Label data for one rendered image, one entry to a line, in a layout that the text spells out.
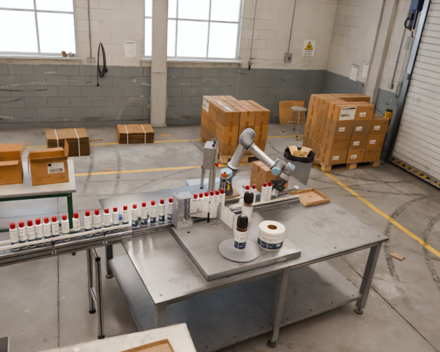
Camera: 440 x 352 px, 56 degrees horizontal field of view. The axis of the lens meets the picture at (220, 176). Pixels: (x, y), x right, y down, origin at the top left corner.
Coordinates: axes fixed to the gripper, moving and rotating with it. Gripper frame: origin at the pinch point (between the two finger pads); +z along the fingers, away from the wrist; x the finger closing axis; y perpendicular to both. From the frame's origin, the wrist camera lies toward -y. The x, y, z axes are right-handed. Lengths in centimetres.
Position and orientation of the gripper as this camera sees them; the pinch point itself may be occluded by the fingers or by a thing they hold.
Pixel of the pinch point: (270, 195)
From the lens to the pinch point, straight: 392.5
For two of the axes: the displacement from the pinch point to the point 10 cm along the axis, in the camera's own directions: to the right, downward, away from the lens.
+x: 7.2, 3.5, 5.9
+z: -5.1, 8.5, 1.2
